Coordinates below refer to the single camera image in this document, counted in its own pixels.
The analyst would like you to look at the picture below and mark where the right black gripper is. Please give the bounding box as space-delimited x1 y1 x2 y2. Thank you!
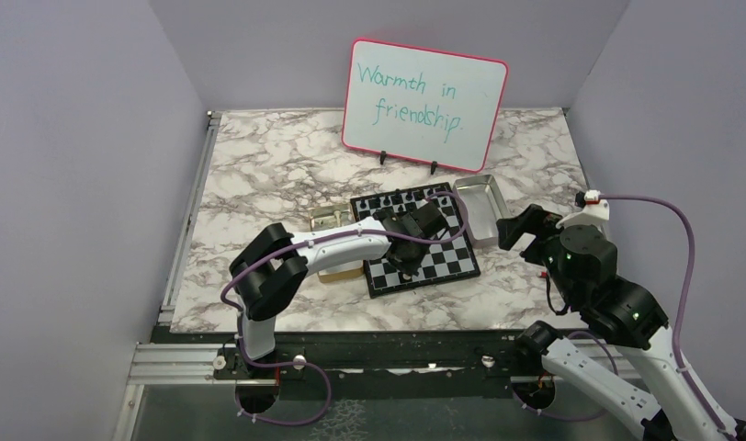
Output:
497 201 579 304

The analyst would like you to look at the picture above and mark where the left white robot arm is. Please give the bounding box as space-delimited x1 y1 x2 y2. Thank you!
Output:
220 201 450 378

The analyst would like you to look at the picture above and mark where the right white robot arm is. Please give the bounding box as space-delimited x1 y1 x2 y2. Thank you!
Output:
496 201 746 440

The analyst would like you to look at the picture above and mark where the gold tin with white pieces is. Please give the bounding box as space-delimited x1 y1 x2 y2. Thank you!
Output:
309 203 364 284

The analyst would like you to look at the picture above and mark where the black and white chessboard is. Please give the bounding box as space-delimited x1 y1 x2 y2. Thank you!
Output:
350 182 480 299

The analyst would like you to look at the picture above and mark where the empty silver metal tin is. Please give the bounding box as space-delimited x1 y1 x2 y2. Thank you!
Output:
453 175 511 248

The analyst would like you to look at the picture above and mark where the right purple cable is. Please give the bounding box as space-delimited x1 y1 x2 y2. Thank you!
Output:
511 194 740 441

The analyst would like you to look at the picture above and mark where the purple cable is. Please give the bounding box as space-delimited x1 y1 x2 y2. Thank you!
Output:
219 190 471 427
511 194 740 441

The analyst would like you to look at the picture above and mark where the white board with pink frame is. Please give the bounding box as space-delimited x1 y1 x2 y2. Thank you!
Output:
341 39 509 173

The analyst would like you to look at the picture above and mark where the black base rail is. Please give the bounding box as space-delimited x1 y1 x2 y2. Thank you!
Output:
151 326 549 401

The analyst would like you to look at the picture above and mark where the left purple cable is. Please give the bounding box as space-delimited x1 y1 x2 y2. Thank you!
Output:
219 190 471 427

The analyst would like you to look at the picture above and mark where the aluminium frame rail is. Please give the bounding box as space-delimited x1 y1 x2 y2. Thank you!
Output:
114 110 277 441

